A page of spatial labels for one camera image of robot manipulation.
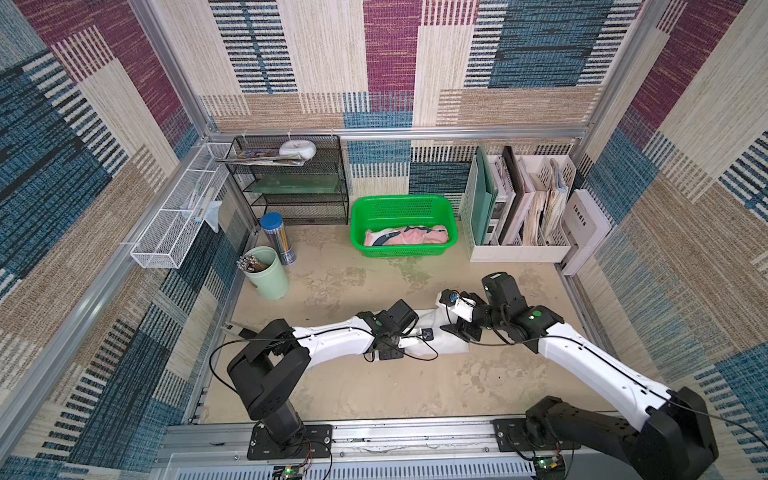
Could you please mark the black wire shelf rack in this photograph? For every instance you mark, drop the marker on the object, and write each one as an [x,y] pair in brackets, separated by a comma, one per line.
[303,192]

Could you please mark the green plastic basket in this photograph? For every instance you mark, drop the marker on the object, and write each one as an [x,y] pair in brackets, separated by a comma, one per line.
[393,211]

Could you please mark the white plastic file organizer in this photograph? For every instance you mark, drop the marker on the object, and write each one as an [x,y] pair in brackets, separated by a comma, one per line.
[522,226]

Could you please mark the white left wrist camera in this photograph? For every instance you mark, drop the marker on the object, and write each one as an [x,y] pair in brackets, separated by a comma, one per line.
[416,339]

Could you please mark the green folder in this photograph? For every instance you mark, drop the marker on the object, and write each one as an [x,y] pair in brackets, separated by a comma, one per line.
[478,200]

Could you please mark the black handheld tool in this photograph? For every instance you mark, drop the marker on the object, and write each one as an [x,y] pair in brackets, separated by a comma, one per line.
[239,331]

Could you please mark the blue lid cylindrical can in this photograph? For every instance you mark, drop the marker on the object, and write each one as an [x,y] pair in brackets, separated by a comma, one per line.
[272,224]

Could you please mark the pink shark print shorts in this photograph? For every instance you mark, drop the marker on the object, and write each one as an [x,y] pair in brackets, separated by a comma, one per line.
[409,236]

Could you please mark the white shirt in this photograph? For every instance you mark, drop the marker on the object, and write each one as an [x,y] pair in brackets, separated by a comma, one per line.
[444,343]

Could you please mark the white round object on shelf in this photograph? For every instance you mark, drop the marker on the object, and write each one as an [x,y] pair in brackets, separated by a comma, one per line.
[296,149]

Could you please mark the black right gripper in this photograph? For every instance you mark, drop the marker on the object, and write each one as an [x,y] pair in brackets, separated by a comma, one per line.
[470,327]

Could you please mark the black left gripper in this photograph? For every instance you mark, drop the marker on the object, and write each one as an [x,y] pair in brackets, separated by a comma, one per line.
[394,354]

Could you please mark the grey Inedia magazine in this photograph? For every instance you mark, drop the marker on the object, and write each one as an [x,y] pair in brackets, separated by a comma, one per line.
[586,226]

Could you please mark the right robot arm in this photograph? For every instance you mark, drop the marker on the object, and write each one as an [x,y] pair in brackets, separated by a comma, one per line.
[661,433]

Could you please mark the white wire wall basket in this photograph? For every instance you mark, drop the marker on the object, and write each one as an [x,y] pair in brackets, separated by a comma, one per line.
[191,204]

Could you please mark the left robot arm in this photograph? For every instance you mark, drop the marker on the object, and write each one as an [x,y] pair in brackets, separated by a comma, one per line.
[268,368]

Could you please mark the light green cup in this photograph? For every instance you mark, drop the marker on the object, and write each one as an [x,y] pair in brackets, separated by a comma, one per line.
[263,268]

